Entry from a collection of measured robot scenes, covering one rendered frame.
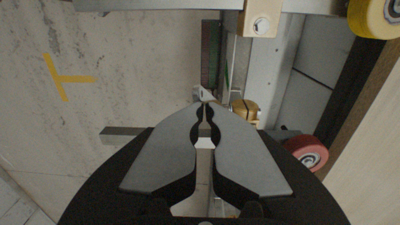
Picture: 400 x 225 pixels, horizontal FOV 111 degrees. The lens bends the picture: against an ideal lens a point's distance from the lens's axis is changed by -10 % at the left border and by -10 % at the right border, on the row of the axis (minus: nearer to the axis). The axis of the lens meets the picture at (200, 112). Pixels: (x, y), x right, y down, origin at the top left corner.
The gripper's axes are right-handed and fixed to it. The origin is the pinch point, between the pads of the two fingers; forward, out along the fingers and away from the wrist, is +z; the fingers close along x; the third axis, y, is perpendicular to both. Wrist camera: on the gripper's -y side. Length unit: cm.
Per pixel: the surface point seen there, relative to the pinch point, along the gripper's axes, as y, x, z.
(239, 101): 7.4, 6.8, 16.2
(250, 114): 8.1, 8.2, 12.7
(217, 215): 60, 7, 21
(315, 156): 14.9, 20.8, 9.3
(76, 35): -1, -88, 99
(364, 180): 22.6, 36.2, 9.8
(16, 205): 206, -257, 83
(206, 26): -5.3, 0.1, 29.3
